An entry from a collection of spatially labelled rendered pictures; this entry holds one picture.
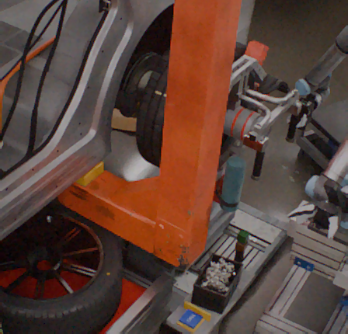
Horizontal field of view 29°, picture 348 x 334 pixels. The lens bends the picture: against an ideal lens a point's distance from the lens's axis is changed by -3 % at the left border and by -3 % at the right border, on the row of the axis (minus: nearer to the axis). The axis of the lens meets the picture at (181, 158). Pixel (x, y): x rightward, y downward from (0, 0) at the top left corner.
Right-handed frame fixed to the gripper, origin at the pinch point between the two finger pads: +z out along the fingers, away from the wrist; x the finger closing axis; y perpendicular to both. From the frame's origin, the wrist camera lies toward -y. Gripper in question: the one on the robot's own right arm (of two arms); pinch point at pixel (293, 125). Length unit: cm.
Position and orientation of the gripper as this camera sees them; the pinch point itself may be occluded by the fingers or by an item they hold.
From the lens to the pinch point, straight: 317.1
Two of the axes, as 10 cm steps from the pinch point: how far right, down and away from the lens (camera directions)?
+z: -5.4, 4.9, -6.9
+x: 8.4, 3.9, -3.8
